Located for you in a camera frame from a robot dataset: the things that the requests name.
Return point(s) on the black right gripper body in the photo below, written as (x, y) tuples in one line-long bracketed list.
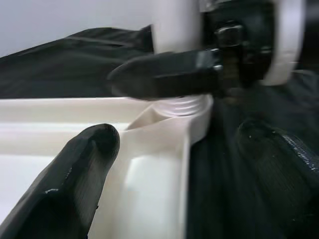
[(249, 44)]

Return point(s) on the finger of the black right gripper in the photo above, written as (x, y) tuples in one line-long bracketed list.
[(169, 74)]

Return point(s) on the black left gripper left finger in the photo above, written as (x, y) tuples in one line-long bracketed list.
[(74, 179)]

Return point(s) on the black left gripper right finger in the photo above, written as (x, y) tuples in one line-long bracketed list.
[(286, 186)]

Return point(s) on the white plastic table leg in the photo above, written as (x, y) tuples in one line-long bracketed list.
[(174, 25)]

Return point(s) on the cream plastic children's tabletop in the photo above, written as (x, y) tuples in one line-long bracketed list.
[(154, 174)]

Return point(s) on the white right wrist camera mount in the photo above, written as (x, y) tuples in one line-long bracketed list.
[(286, 37)]

